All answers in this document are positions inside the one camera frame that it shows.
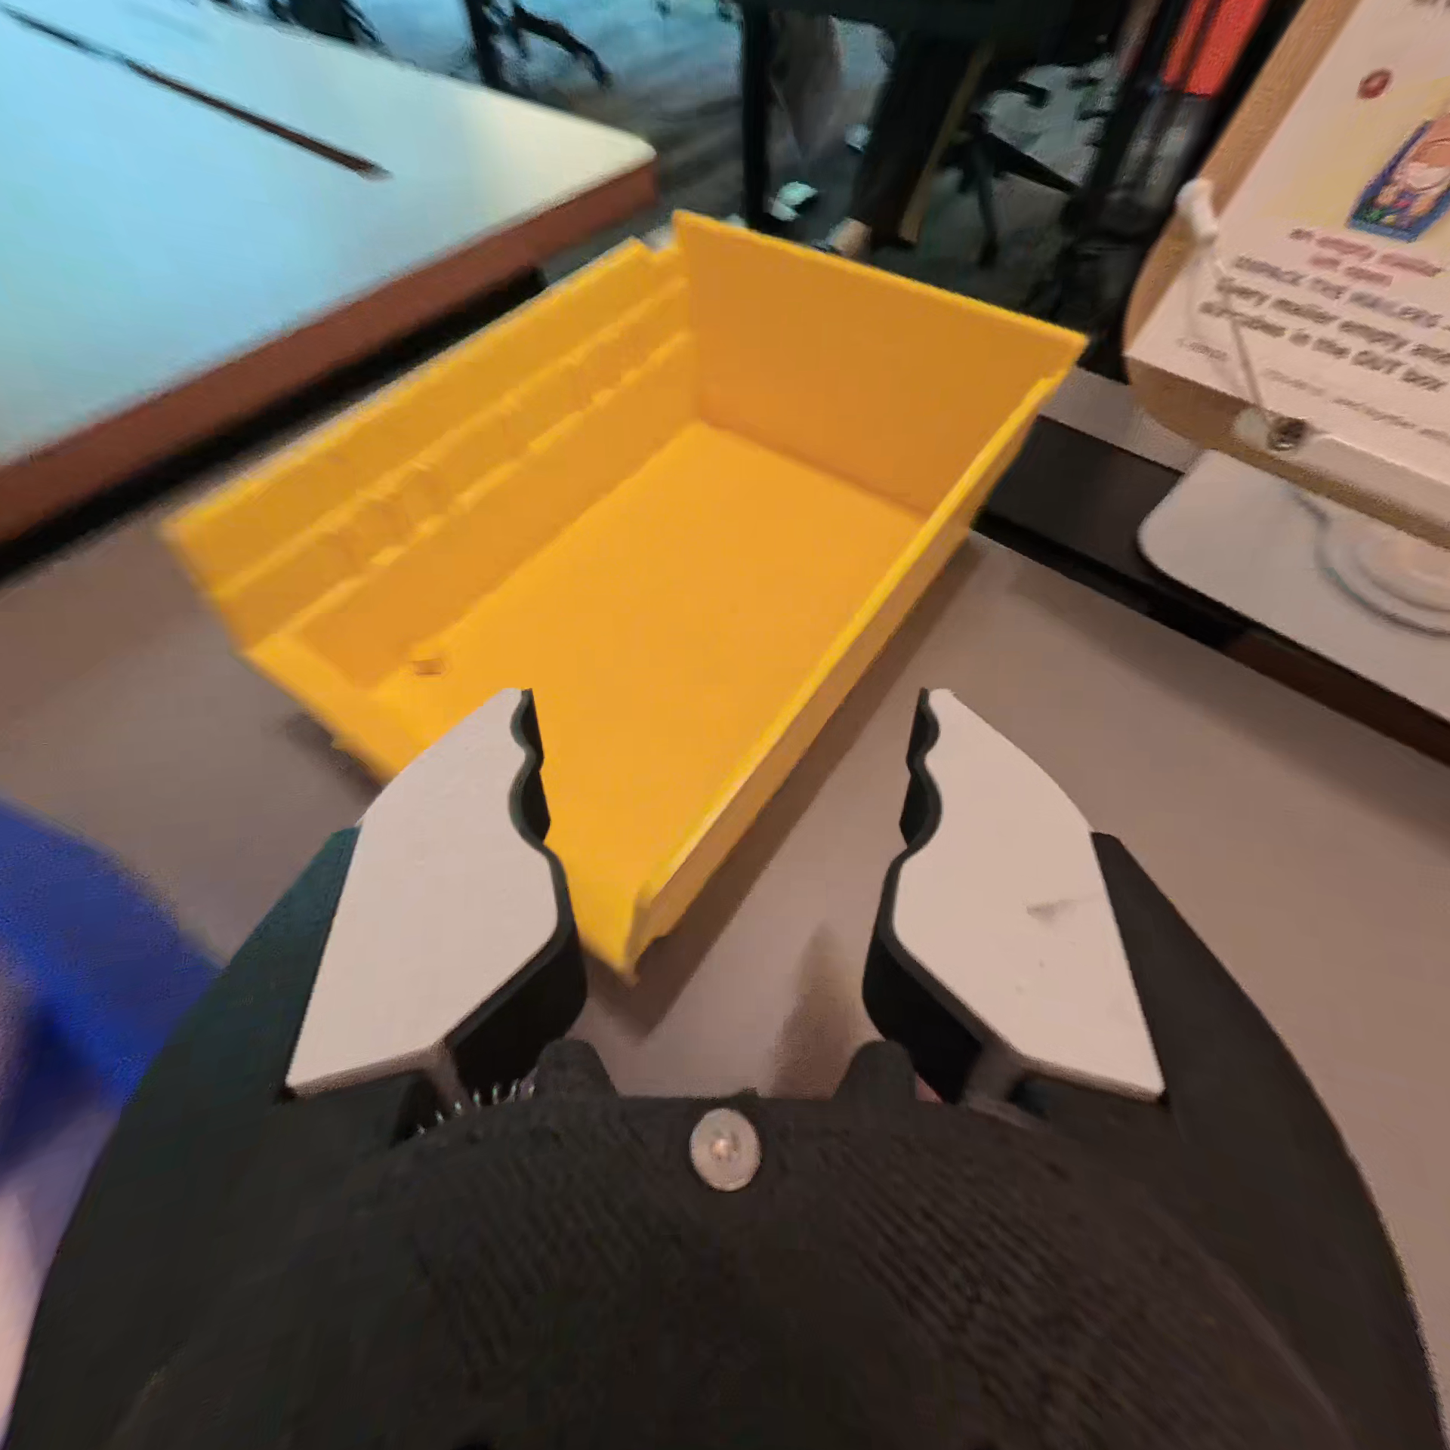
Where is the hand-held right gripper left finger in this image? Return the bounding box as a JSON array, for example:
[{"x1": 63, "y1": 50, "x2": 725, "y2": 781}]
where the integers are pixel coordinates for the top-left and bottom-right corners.
[{"x1": 283, "y1": 687, "x2": 587, "y2": 1117}]

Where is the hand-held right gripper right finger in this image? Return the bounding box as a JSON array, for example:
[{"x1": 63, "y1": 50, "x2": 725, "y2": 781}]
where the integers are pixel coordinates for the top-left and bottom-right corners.
[{"x1": 863, "y1": 687, "x2": 1167, "y2": 1109}]

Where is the yellow plastic bin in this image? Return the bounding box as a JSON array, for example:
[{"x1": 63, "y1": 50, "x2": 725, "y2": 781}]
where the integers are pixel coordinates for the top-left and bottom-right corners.
[{"x1": 162, "y1": 209, "x2": 1089, "y2": 979}]

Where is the blue plastic bin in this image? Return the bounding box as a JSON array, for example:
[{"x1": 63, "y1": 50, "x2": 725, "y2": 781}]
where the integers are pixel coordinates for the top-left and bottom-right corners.
[{"x1": 0, "y1": 798, "x2": 222, "y2": 1134}]

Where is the white stand base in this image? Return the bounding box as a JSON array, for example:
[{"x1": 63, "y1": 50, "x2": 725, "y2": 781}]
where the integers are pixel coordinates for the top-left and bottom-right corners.
[{"x1": 1137, "y1": 451, "x2": 1450, "y2": 724}]

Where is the wooden sign board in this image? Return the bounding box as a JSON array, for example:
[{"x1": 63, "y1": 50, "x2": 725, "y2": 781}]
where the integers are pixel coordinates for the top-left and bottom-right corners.
[{"x1": 1122, "y1": 0, "x2": 1450, "y2": 525}]

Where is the printed instruction sheet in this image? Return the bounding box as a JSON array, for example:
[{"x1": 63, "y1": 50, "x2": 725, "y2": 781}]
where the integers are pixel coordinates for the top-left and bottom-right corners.
[{"x1": 1127, "y1": 0, "x2": 1450, "y2": 478}]

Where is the white table with brown edge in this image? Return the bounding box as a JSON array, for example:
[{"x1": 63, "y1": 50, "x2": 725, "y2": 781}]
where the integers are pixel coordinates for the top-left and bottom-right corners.
[{"x1": 0, "y1": 0, "x2": 661, "y2": 546}]

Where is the black office chair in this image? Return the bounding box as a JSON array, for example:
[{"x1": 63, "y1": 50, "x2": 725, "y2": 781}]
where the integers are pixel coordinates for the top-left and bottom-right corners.
[{"x1": 894, "y1": 23, "x2": 1094, "y2": 268}]

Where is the black table leg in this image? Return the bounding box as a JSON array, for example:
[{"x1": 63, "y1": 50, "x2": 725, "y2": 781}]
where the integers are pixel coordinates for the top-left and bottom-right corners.
[{"x1": 737, "y1": 0, "x2": 785, "y2": 233}]

